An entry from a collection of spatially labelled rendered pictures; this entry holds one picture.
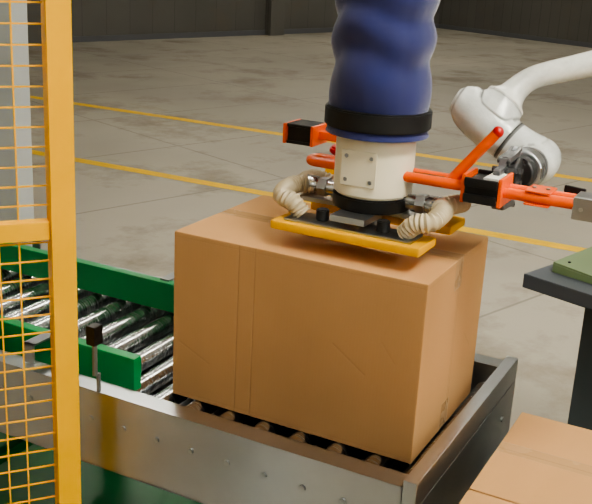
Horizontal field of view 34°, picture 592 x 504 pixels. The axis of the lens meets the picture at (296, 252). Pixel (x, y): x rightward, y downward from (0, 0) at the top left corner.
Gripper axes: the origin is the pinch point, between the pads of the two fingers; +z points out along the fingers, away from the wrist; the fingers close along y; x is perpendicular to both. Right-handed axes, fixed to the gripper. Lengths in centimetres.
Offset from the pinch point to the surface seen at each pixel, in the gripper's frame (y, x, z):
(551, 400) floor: 111, 9, -147
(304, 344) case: 36, 32, 17
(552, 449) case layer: 57, -18, -7
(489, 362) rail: 52, 5, -33
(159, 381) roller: 59, 74, 11
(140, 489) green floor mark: 112, 100, -17
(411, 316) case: 24.4, 8.7, 17.4
